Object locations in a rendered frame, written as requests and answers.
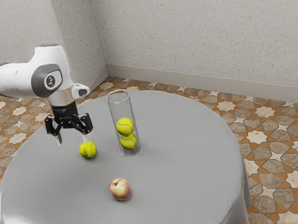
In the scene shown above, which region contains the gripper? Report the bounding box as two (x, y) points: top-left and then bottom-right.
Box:
(43, 99), (95, 147)

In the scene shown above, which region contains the yellow tennis ball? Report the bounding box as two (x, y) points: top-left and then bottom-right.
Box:
(119, 133), (138, 151)
(115, 117), (136, 137)
(78, 140), (98, 160)

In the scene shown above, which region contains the clear plastic tube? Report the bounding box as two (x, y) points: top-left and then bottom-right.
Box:
(105, 89), (142, 158)

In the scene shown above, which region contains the red apple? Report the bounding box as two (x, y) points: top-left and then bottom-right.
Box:
(108, 177), (132, 202)

